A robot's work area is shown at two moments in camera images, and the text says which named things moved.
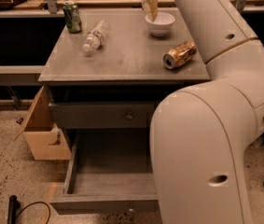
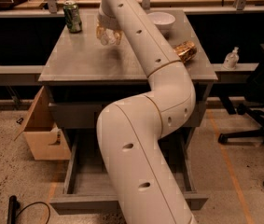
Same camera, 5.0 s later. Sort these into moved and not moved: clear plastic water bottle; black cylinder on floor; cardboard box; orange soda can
Moved: clear plastic water bottle
Not moved: cardboard box; black cylinder on floor; orange soda can
